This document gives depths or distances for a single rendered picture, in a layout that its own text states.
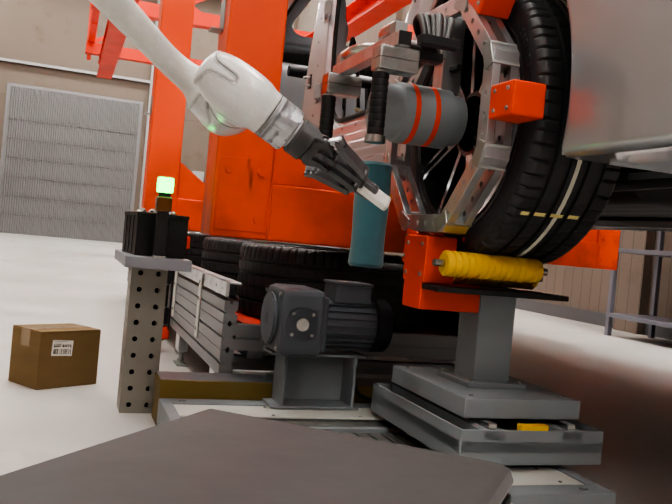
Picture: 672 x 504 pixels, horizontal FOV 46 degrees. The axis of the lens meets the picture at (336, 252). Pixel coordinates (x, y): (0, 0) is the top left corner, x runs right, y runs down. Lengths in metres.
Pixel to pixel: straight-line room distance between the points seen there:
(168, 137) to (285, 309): 2.23
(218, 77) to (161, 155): 2.64
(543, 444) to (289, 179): 0.99
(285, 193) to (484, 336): 0.69
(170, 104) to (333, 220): 2.02
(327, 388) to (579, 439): 0.74
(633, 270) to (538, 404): 5.35
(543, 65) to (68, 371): 1.71
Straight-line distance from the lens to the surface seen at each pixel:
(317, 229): 2.24
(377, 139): 1.64
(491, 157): 1.67
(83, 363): 2.67
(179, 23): 4.22
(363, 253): 1.92
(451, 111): 1.86
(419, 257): 1.86
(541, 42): 1.73
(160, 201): 2.08
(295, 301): 2.02
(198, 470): 0.68
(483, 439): 1.74
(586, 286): 7.77
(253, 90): 1.48
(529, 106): 1.62
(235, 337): 2.32
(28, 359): 2.62
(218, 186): 2.17
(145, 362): 2.31
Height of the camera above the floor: 0.54
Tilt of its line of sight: 1 degrees down
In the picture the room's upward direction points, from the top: 5 degrees clockwise
